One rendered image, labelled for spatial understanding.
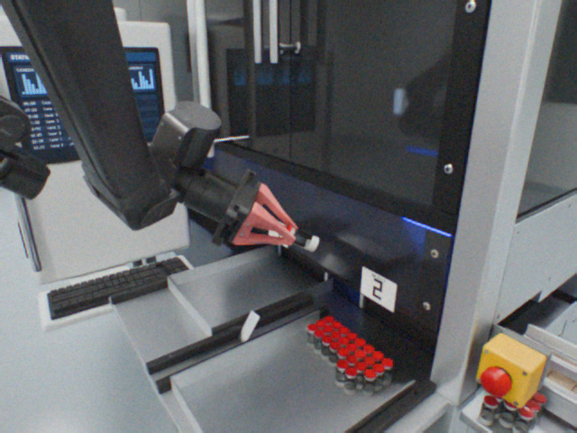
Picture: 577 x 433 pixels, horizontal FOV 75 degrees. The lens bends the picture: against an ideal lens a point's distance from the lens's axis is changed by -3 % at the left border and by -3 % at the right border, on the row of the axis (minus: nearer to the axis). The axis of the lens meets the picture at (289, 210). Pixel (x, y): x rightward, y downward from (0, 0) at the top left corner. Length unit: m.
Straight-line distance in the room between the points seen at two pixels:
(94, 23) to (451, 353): 0.66
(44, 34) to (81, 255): 1.13
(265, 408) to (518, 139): 0.57
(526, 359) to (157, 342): 0.68
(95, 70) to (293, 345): 0.67
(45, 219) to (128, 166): 0.93
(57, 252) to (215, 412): 0.80
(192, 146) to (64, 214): 0.88
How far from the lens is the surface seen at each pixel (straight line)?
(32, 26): 0.27
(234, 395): 0.75
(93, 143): 0.35
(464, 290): 0.66
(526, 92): 0.58
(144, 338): 0.92
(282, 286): 1.03
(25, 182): 0.78
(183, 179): 0.50
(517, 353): 0.68
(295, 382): 0.77
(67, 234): 1.33
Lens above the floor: 1.42
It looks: 21 degrees down
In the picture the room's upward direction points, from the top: straight up
